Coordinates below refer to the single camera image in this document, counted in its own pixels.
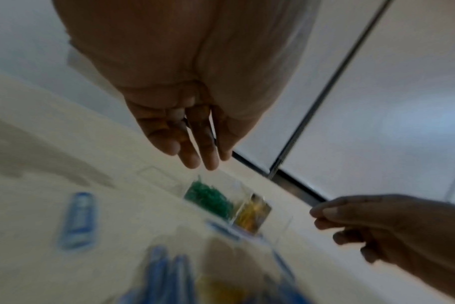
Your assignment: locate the blue and white tube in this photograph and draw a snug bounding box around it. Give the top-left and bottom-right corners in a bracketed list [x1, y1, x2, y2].
[58, 191, 100, 250]

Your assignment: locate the clear plastic compartment box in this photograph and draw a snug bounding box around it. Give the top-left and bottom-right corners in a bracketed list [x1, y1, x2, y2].
[137, 165, 294, 239]

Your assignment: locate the heap of green paper clips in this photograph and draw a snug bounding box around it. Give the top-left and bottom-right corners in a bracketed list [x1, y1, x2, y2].
[184, 175, 236, 222]

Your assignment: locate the black partition frame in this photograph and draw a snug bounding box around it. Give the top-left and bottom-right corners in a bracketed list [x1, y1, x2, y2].
[230, 0, 395, 207]

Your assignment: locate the clear plastic stationery bag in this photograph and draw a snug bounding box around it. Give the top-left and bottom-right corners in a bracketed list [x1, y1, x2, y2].
[137, 219, 313, 304]

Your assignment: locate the heap of yellow paper clips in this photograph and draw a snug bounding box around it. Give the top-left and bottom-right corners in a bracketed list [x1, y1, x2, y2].
[233, 193, 273, 236]

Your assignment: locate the person's right forearm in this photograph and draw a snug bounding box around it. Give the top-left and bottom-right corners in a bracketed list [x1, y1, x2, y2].
[439, 199, 455, 304]

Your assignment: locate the person's left hand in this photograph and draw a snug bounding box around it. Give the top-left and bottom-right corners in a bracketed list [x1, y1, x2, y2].
[51, 0, 319, 172]

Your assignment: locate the yellow item in bag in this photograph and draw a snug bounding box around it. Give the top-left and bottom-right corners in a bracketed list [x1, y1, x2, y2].
[195, 275, 248, 304]

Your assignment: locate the person's right hand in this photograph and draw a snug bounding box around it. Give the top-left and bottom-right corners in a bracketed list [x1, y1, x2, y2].
[310, 194, 444, 285]

